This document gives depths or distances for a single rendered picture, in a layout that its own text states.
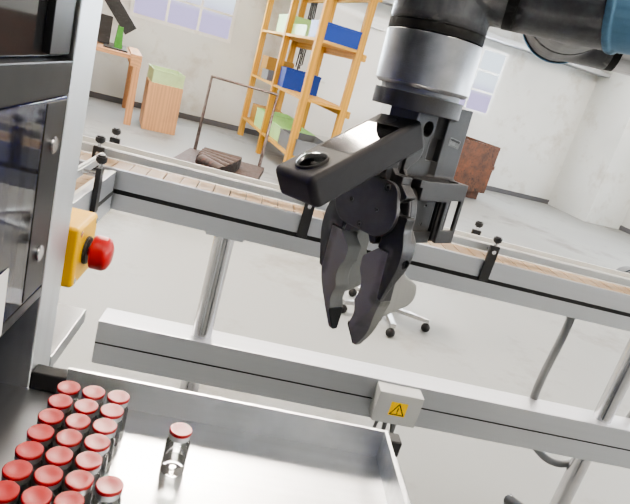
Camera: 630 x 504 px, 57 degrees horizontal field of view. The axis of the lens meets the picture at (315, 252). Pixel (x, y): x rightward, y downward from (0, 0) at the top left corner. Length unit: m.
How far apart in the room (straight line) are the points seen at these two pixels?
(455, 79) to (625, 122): 10.55
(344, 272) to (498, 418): 1.25
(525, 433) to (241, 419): 1.24
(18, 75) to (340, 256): 0.28
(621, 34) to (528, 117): 10.62
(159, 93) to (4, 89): 6.97
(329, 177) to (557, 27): 0.19
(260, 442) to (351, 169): 0.33
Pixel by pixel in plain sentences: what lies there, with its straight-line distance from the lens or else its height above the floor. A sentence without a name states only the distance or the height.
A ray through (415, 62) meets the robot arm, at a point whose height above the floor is 1.28.
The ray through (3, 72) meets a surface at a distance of 0.44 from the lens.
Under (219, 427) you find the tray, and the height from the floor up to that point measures 0.88.
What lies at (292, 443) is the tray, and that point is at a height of 0.88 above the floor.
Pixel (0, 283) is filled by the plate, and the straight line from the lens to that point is 0.51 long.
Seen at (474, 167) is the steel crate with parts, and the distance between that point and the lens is 8.99.
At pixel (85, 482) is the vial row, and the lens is 0.50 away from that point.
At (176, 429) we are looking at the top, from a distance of 0.56.
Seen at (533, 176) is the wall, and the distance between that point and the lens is 11.45.
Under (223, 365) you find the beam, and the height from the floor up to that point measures 0.50.
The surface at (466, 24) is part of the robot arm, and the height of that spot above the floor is 1.32.
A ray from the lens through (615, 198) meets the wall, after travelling 11.27.
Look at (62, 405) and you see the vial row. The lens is 0.57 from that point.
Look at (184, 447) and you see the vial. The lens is 0.56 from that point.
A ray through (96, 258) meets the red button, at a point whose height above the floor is 1.00.
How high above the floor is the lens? 1.26
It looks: 17 degrees down
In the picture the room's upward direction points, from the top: 16 degrees clockwise
